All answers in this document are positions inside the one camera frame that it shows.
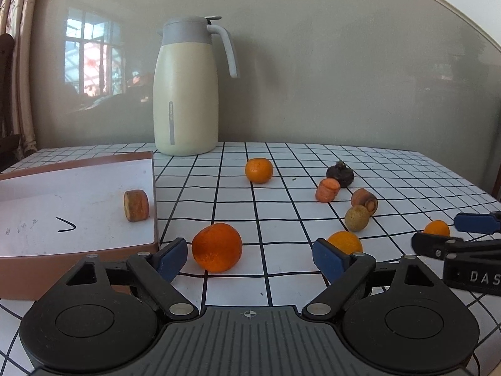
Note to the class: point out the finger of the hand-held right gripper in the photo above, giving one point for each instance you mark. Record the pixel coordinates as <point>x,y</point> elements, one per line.
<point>473,222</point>
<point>428,243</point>

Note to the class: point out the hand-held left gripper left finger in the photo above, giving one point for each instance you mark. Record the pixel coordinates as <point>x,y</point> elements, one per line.
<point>173,259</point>

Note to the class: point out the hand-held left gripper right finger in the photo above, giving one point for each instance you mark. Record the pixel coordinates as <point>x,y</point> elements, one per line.
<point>328,260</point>

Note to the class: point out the small orange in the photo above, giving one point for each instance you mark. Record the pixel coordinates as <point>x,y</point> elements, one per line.
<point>436,228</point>

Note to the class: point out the large orange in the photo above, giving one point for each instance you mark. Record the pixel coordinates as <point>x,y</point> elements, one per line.
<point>216,247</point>

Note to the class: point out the dark mangosteen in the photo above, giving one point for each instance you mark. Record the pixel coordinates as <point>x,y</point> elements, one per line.
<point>342,174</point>

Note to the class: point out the medium orange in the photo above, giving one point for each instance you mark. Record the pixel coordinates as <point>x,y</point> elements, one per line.
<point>346,241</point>
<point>258,170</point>

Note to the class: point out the shallow brown cardboard box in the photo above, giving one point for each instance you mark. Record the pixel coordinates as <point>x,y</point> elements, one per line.
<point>58,199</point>

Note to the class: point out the small greenish brown round fruit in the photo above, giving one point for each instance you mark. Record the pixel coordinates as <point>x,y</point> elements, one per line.
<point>357,218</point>

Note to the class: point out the thick carrot slice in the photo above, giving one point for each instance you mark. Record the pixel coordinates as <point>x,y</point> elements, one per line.
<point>136,205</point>

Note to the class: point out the stubby carrot piece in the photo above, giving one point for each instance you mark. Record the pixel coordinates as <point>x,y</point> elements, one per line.
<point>327,190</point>

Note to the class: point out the carrot piece with dark skin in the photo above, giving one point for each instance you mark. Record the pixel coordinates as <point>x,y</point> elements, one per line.
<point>363,199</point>

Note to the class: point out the white black grid tablecloth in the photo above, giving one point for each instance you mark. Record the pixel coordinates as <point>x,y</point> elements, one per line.
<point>235,203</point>

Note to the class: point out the cream and grey thermos jug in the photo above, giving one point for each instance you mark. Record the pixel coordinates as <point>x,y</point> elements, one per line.
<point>184,98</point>

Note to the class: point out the dark wooden chair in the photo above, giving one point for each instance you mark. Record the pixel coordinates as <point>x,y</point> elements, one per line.
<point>6,86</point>

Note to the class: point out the beige patterned curtain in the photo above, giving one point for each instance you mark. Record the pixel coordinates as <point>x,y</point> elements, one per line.
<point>21,66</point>

